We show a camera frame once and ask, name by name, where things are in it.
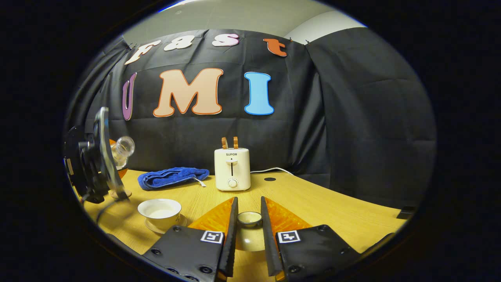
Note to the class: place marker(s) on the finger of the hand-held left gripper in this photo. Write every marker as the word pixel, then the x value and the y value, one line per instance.
pixel 102 129
pixel 113 176

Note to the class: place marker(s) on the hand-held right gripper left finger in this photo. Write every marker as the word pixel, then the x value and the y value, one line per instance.
pixel 191 250

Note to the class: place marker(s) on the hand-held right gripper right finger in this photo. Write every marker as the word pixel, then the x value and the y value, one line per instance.
pixel 313 250

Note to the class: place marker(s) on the round cork coaster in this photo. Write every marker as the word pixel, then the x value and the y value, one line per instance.
pixel 115 194

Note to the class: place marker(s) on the clear glass water bottle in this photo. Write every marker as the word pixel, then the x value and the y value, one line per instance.
pixel 122 150

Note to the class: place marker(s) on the white ceramic teacup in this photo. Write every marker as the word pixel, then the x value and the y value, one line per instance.
pixel 160 217

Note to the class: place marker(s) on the white ceramic teacup lid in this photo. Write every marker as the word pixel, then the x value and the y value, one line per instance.
pixel 249 239

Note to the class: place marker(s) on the blue folded towel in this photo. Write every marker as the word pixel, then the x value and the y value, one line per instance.
pixel 172 178

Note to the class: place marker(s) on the cream white toaster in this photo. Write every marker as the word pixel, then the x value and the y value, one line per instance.
pixel 227 168

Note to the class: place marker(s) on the small black block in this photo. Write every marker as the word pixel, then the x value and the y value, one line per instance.
pixel 406 212

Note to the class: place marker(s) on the brown toast slice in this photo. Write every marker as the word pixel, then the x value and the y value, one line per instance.
pixel 224 143
pixel 235 143

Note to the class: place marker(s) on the black backdrop cloth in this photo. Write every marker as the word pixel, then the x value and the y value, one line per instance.
pixel 313 129

